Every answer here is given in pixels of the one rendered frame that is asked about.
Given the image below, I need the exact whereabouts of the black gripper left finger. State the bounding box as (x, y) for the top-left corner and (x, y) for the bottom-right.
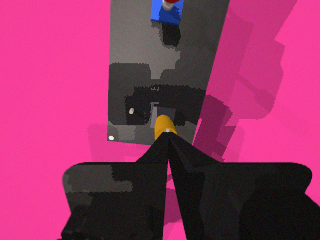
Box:
(61, 132), (170, 240)

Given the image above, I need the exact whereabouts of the grey circuit board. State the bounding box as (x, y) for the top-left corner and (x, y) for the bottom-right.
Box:
(107, 0), (230, 145)

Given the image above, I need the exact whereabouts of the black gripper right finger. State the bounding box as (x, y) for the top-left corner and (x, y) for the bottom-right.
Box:
(168, 132), (312, 240)

